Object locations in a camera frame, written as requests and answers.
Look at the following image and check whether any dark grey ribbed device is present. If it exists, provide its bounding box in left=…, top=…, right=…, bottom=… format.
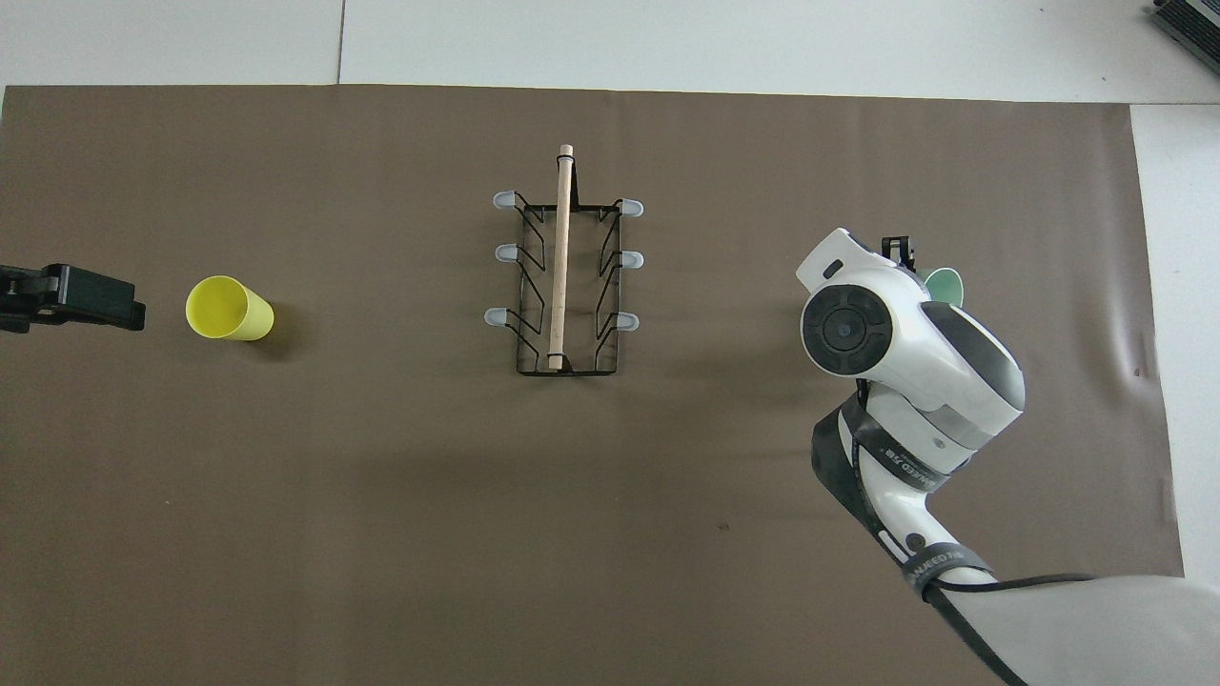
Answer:
left=1149, top=0, right=1220, bottom=49

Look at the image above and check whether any brown table mat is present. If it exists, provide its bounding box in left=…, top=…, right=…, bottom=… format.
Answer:
left=0, top=84, right=1188, bottom=686

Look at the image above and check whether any yellow plastic cup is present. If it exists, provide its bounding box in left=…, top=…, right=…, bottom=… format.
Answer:
left=185, top=275, right=275, bottom=342

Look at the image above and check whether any light green plastic cup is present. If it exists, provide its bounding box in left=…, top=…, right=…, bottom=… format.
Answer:
left=923, top=267, right=966, bottom=309

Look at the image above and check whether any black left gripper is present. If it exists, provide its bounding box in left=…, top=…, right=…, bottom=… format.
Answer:
left=0, top=264, right=146, bottom=334

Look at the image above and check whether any black wire cup rack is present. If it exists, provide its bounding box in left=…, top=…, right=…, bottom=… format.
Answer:
left=484, top=145, right=645, bottom=377

